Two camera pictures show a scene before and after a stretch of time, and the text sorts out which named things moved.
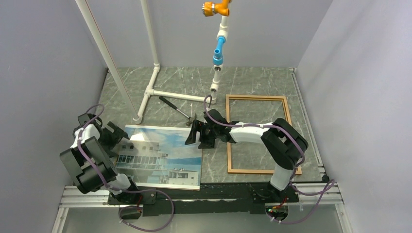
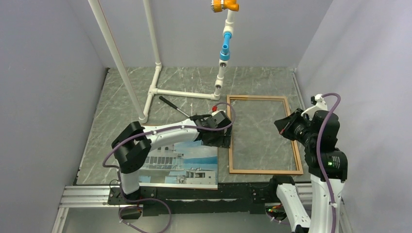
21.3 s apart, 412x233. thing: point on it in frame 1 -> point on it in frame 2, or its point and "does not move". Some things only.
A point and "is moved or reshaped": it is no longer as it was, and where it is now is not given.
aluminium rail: x=319 y=193 does not move
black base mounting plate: x=220 y=198 does not move
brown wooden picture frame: x=298 y=172 does not move
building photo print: x=158 y=156 is moved or reshaped
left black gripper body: x=107 y=141 -> x=219 y=140
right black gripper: x=197 y=126 -> x=284 y=124
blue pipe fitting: x=217 y=58 -> x=225 y=54
